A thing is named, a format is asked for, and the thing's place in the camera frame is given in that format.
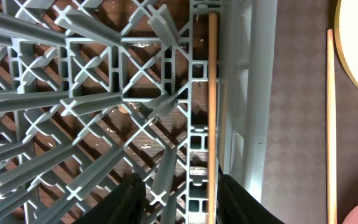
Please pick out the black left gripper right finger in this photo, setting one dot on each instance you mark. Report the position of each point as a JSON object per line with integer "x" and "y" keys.
{"x": 237, "y": 206}

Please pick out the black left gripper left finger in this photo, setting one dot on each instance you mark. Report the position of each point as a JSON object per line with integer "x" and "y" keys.
{"x": 124, "y": 205}

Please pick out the wooden chopstick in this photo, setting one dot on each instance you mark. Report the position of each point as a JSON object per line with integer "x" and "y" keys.
{"x": 212, "y": 113}
{"x": 331, "y": 133}

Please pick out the grey dishwasher rack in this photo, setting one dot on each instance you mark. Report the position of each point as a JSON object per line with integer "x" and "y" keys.
{"x": 93, "y": 91}

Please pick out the brown serving tray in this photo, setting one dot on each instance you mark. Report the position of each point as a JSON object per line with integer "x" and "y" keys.
{"x": 294, "y": 185}

